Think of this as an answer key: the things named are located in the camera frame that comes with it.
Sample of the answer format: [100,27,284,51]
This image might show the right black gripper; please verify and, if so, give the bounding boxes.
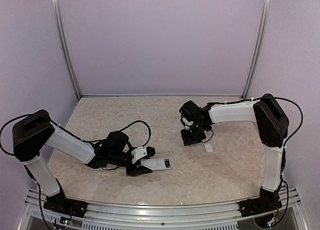
[180,122,208,145]

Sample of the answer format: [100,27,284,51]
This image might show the white battery cover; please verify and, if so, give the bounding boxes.
[204,144,213,153]

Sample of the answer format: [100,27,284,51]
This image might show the white remote control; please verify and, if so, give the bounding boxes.
[140,158,172,171]

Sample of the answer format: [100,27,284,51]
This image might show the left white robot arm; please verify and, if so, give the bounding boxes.
[12,110,156,213]

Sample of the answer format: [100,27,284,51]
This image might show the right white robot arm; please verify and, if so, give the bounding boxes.
[179,94,289,212]

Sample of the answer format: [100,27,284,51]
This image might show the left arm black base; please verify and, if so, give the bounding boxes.
[43,193,88,218]

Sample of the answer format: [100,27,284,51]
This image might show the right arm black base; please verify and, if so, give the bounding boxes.
[238,187,282,217]

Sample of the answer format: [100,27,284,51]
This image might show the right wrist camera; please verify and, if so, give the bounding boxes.
[179,100,201,129]

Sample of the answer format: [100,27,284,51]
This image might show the front aluminium rail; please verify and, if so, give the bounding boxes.
[23,187,307,230]

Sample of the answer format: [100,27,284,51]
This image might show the right aluminium frame post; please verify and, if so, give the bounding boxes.
[241,0,271,99]

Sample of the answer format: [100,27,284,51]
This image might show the aluminium frame post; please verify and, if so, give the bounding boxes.
[51,0,82,101]
[241,0,271,99]

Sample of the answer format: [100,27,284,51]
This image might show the left aluminium frame post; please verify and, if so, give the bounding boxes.
[51,0,82,101]

